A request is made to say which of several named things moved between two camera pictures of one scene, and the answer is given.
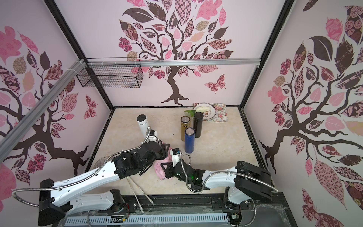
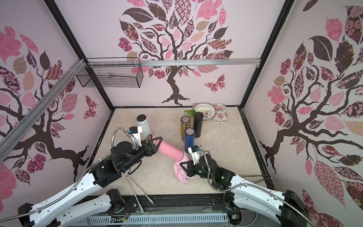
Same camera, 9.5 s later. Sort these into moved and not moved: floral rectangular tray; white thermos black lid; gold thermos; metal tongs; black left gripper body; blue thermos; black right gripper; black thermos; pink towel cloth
Moved: black right gripper; pink towel cloth; black left gripper body
Not moved: blue thermos; black thermos; white thermos black lid; floral rectangular tray; gold thermos; metal tongs
